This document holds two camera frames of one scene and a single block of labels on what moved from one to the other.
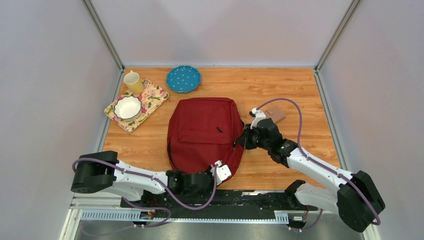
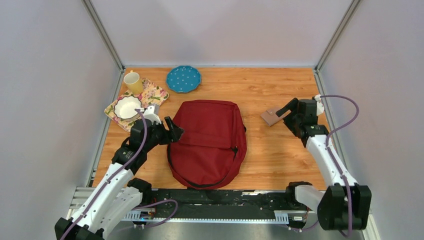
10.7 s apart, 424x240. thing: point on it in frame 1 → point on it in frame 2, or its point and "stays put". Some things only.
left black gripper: (209, 172) → (173, 135)
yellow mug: (134, 82) stays put
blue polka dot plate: (183, 79) stays put
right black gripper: (244, 140) → (291, 105)
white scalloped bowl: (128, 108) stays put
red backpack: (202, 131) stays put
